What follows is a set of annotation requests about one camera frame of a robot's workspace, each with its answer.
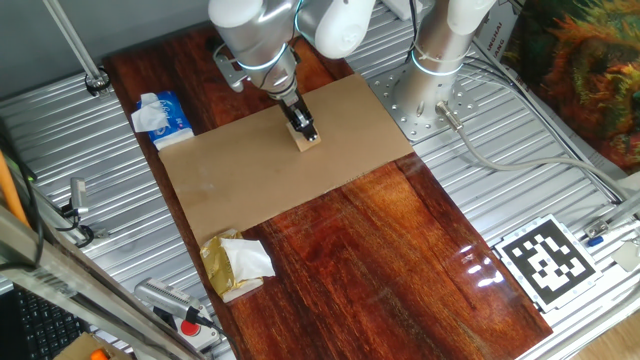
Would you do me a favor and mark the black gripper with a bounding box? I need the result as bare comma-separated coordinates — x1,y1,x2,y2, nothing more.
277,88,320,143

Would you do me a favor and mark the light wooden block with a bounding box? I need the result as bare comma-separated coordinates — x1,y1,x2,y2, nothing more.
285,122,322,153

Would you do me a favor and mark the brown cardboard sheet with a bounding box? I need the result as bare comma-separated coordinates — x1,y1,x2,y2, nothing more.
157,73,416,247

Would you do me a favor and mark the blue tissue pack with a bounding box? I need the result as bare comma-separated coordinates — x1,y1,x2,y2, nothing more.
130,90,195,151

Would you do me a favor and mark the dark red wooden board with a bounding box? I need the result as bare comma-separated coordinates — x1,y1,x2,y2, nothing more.
102,22,555,360

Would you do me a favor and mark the gold tissue pack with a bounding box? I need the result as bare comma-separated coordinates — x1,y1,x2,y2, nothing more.
199,228,277,304

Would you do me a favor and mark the white printed carton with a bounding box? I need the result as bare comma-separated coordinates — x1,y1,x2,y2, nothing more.
472,0,524,56

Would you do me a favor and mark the red emergency button box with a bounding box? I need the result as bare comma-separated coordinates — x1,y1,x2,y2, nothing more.
152,304,224,351

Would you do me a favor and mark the silver metal pole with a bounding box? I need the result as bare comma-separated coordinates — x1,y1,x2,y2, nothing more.
42,0,112,97

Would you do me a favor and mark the black white marker board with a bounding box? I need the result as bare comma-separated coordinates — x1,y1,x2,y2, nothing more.
492,213,605,315

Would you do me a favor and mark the colourful printed poster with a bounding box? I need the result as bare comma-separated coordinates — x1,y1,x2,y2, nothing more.
502,0,640,174

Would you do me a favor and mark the orange pole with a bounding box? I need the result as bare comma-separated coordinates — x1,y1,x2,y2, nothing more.
0,149,30,229

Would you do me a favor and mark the brown cardboard box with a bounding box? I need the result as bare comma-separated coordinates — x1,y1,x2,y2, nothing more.
53,332,134,360

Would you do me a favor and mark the black keyboard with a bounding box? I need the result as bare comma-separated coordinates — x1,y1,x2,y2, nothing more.
9,287,86,360

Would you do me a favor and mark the white card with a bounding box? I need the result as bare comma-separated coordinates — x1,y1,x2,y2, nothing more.
610,239,640,274

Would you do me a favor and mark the silver mounting bracket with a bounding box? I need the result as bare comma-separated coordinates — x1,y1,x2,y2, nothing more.
212,42,250,94

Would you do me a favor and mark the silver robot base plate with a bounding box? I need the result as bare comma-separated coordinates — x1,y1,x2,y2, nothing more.
368,62,479,143

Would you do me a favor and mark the thick grey cable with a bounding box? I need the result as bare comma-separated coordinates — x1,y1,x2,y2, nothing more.
434,99,640,201

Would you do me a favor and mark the silver camera with vents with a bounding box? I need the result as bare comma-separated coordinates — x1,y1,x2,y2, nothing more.
133,277,204,324

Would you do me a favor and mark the silver camera on bracket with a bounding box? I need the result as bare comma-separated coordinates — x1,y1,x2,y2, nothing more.
68,176,90,217

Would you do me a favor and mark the aluminium frame bar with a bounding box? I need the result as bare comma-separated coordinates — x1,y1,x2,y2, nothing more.
0,204,206,360

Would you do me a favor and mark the small metal bracket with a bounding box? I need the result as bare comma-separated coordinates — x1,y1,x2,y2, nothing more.
583,218,610,240

